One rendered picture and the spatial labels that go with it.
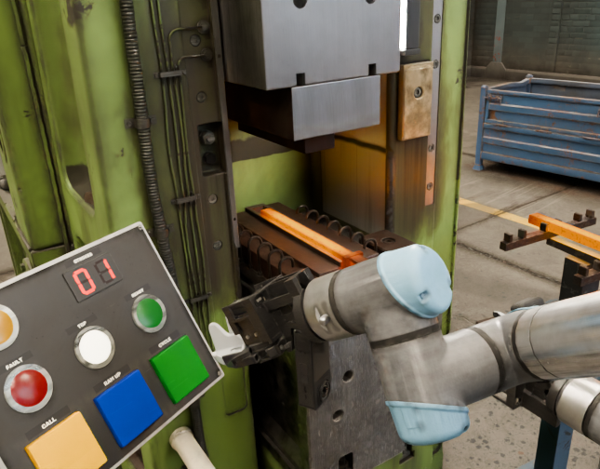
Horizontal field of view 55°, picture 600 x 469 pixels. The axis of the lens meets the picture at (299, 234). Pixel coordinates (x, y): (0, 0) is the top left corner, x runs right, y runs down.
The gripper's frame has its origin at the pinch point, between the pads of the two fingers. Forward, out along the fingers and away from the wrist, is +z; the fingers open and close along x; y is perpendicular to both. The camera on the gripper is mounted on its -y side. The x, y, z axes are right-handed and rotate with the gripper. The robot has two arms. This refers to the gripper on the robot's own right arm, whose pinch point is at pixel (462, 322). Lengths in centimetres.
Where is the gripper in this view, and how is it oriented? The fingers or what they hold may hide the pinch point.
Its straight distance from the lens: 101.5
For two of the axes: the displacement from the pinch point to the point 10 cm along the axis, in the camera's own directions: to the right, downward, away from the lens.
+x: 8.4, -2.5, 4.9
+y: 0.4, 9.2, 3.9
